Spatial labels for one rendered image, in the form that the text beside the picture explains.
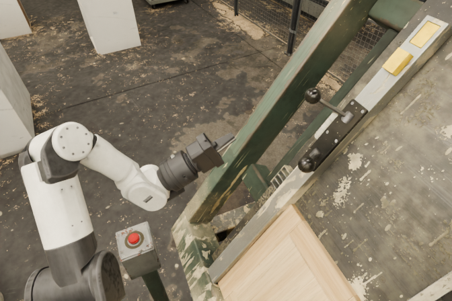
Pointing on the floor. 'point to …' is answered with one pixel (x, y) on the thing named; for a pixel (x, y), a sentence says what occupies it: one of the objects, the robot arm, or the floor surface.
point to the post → (155, 286)
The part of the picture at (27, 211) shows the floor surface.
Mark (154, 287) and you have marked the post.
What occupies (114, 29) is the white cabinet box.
